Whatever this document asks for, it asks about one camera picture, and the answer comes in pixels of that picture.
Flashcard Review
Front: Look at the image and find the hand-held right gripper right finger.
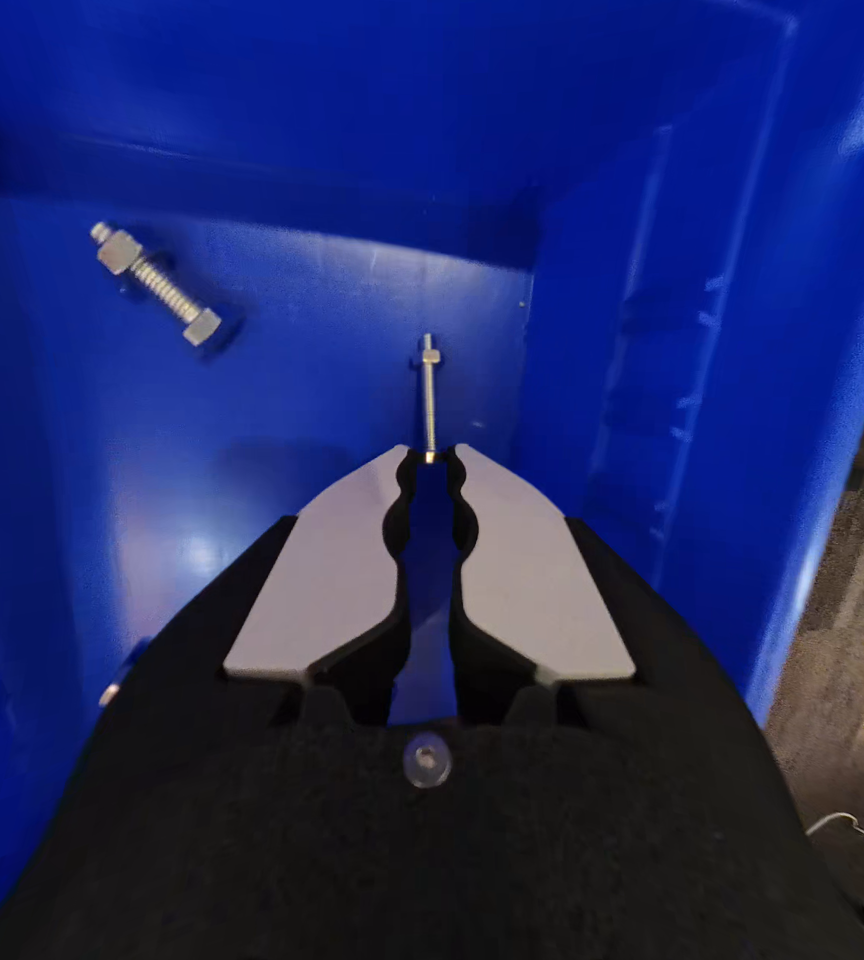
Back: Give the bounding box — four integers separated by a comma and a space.
447, 442, 638, 727

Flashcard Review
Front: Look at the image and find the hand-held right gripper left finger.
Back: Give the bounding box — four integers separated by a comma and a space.
222, 444, 412, 727

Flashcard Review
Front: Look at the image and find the thin long steel bolt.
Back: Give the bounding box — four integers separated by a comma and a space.
418, 332, 444, 460

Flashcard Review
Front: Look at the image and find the blue plastic bin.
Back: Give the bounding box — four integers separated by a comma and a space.
0, 0, 864, 954

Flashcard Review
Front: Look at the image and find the thick steel bolt with nut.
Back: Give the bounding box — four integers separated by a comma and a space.
89, 221, 225, 348

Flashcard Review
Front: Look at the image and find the white cable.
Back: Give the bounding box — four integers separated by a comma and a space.
805, 782, 864, 843

